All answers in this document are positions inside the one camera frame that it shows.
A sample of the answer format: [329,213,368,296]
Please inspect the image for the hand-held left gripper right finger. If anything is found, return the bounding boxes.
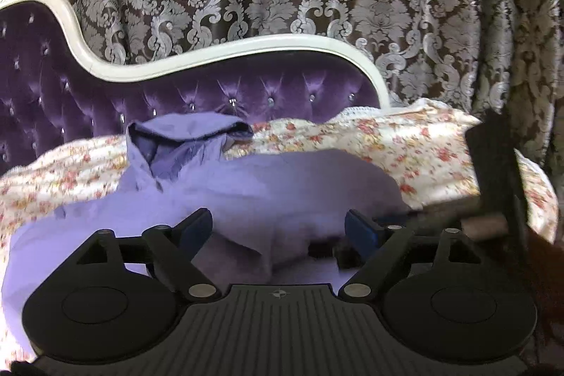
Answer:
[337,209,484,301]

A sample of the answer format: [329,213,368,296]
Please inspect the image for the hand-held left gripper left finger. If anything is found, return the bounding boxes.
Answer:
[74,208,222,301]

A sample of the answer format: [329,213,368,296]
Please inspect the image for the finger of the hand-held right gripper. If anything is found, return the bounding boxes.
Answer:
[410,206,509,236]

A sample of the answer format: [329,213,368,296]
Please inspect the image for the lavender hooded shirt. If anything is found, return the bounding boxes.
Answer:
[2,113,412,355]

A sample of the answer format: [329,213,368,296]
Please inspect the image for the floral print blanket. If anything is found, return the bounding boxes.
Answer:
[0,98,559,361]

